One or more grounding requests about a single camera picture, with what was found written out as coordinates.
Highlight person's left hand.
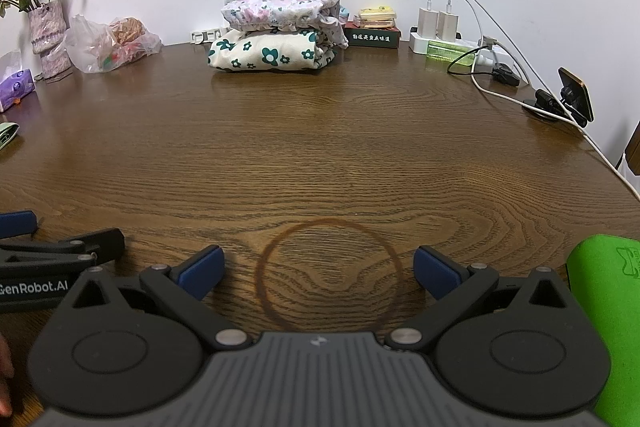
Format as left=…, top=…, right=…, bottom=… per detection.
left=0, top=335, right=14, bottom=417

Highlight green fabric pouch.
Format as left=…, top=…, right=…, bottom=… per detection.
left=0, top=121, right=20, bottom=150

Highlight purple tissue box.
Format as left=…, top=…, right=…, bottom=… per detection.
left=0, top=50, right=35, bottom=113

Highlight green mat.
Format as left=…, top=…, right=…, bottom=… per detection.
left=566, top=234, right=640, bottom=426

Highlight clear plastic snack bag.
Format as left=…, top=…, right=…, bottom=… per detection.
left=63, top=15, right=163, bottom=74

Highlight knitted pink vase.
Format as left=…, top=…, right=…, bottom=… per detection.
left=28, top=0, right=72, bottom=79

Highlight black phone holder stand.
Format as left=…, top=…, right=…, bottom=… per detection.
left=524, top=67, right=594, bottom=128

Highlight green transparent box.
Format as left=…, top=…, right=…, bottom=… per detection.
left=426, top=39, right=478, bottom=67

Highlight white power strip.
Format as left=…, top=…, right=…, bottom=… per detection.
left=409, top=27, right=515, bottom=69

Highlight cream green-flower folded cloth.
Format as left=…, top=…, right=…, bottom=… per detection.
left=207, top=29, right=336, bottom=72

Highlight white letter block ornament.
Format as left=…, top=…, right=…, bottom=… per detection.
left=190, top=26, right=229, bottom=46

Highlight dark green labelled box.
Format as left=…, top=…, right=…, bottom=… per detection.
left=344, top=22, right=401, bottom=49

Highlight right white charger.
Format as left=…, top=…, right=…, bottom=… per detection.
left=436, top=11, right=459, bottom=42

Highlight white charger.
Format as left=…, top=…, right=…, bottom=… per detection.
left=416, top=8, right=439, bottom=39
left=436, top=11, right=459, bottom=42

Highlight left white charger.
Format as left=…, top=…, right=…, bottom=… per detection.
left=416, top=8, right=439, bottom=39

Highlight yellow pink small boxes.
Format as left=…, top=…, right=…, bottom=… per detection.
left=354, top=5, right=396, bottom=29

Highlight white pink-flower folded cloth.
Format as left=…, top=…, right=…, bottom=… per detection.
left=221, top=0, right=348, bottom=49

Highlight black cable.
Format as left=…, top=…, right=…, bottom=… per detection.
left=446, top=45, right=519, bottom=86

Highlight white charging cable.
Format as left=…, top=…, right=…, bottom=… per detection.
left=426, top=0, right=640, bottom=200

